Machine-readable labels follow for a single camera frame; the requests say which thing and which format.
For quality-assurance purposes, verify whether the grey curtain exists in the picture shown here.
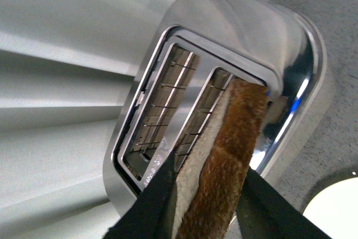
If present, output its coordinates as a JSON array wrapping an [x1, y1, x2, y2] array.
[[1, 0, 174, 238]]

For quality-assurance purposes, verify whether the brown bread slice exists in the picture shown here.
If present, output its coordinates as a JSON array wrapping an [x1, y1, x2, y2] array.
[[172, 78, 267, 238]]

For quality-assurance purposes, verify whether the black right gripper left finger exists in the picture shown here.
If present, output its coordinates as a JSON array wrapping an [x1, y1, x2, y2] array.
[[104, 153, 177, 238]]

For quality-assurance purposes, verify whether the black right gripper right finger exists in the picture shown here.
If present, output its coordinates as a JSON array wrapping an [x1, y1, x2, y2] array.
[[236, 168, 329, 239]]

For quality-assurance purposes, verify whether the white round plate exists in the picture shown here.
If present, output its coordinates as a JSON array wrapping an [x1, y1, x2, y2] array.
[[303, 177, 357, 239]]

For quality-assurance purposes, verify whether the beige two-slot toaster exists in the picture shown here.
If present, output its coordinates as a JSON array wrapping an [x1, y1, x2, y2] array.
[[103, 0, 330, 215]]

